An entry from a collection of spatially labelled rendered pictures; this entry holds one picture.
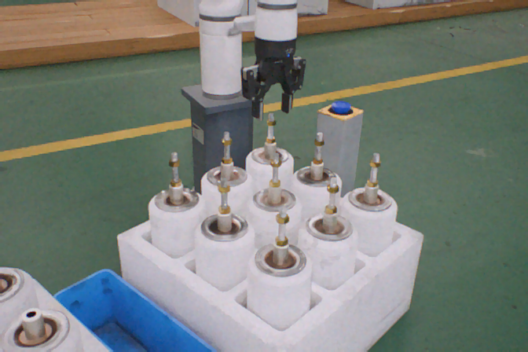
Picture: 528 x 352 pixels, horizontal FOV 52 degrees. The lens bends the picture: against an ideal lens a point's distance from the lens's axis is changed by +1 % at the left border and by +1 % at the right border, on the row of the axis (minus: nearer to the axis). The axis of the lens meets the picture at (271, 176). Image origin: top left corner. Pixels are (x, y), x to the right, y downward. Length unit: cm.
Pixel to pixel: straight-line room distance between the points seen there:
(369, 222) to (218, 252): 26
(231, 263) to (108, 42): 189
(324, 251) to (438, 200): 71
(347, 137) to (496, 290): 44
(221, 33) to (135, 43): 149
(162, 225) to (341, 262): 30
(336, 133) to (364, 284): 37
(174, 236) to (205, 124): 39
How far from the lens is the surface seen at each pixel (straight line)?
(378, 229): 93
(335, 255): 84
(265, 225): 90
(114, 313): 106
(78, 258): 126
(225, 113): 121
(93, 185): 152
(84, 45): 259
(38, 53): 256
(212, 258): 83
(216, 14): 117
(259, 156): 106
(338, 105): 113
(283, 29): 95
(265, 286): 76
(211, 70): 120
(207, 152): 125
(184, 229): 90
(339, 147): 113
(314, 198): 97
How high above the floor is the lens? 73
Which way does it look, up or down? 29 degrees down
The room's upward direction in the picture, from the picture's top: 2 degrees clockwise
